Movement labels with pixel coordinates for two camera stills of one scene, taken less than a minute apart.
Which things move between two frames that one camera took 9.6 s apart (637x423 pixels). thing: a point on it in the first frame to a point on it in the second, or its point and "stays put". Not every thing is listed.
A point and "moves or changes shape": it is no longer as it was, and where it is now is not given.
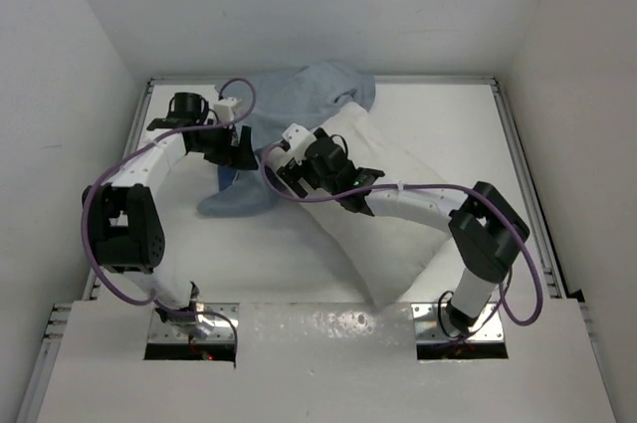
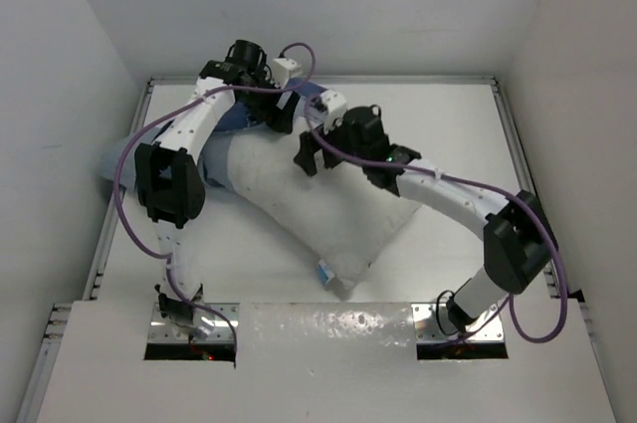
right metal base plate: (425, 317) stays put
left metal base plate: (207, 328) stays put
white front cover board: (325, 363) stays put
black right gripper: (293, 173) to (307, 154)
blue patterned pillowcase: (306, 95) moves or changes shape
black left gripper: (241, 154) to (276, 119)
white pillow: (395, 254) moves or changes shape
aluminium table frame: (38, 385) stays put
